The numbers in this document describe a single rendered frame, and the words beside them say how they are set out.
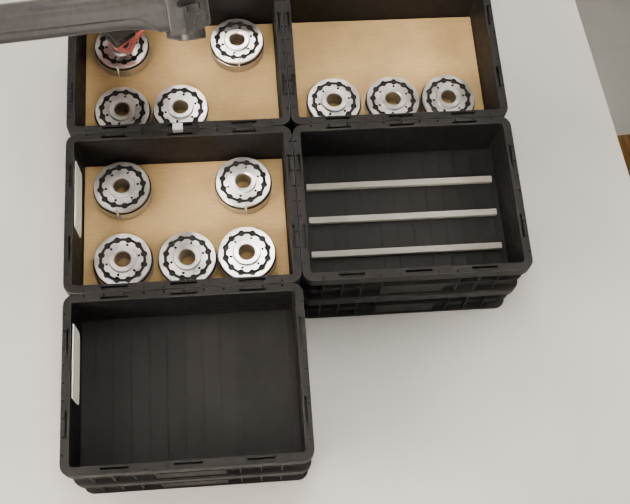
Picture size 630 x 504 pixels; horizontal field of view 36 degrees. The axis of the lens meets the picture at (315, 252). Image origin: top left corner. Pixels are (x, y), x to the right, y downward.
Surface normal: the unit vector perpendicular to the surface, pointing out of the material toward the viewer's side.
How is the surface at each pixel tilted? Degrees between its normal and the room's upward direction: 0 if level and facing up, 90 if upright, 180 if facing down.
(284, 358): 0
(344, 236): 0
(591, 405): 0
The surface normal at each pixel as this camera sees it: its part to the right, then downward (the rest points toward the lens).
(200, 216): 0.05, -0.36
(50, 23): 0.16, 0.32
